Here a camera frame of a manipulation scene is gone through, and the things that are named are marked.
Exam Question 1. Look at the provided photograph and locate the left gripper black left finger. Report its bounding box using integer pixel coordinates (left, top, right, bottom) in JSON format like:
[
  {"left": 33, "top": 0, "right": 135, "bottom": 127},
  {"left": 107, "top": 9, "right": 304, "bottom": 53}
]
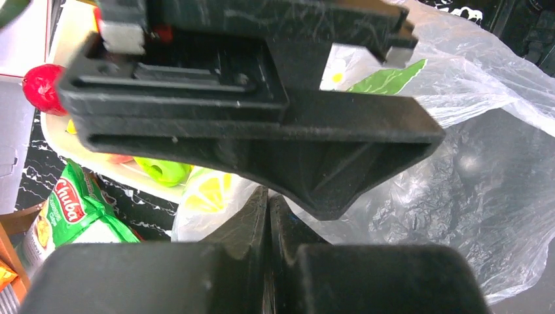
[{"left": 20, "top": 186, "right": 268, "bottom": 313}]

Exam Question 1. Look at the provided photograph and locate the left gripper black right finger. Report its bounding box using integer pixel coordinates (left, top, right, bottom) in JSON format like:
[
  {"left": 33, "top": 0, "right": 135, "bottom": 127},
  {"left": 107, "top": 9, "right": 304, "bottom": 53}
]
[{"left": 268, "top": 196, "right": 488, "bottom": 313}]

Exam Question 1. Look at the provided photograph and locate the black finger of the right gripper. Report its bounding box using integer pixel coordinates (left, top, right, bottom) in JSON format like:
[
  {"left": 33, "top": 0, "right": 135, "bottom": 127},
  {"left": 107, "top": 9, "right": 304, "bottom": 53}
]
[{"left": 71, "top": 90, "right": 445, "bottom": 220}]

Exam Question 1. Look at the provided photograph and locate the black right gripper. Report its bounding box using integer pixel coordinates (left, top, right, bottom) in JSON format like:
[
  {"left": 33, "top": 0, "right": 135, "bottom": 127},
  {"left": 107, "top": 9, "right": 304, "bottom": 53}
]
[{"left": 58, "top": 1, "right": 419, "bottom": 130}]

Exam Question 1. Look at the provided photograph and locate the clear lemon print plastic bag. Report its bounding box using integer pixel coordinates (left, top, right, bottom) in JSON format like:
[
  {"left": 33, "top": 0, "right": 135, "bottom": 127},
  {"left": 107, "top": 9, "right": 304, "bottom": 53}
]
[{"left": 171, "top": 0, "right": 555, "bottom": 306}]

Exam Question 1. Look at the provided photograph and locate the white fruit tray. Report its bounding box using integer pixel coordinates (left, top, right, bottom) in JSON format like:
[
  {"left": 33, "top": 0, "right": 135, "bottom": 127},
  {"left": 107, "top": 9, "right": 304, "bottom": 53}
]
[{"left": 40, "top": 0, "right": 196, "bottom": 205}]

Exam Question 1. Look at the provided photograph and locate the peach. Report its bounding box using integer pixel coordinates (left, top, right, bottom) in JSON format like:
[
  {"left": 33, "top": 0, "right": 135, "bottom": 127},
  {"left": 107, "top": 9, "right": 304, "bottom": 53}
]
[{"left": 105, "top": 154, "right": 134, "bottom": 164}]

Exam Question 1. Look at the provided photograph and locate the red pomegranate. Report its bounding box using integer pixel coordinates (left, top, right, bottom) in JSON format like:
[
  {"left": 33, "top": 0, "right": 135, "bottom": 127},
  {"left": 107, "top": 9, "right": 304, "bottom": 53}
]
[{"left": 22, "top": 63, "right": 67, "bottom": 116}]

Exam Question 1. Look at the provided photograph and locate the green chips bag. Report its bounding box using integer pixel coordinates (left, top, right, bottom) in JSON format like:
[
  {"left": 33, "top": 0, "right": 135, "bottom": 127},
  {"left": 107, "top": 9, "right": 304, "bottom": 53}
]
[{"left": 16, "top": 160, "right": 140, "bottom": 276}]

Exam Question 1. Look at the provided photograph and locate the orange yox snack bag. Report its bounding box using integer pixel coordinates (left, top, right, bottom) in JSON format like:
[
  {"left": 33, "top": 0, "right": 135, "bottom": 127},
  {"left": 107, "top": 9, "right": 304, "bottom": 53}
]
[{"left": 0, "top": 260, "right": 18, "bottom": 291}]

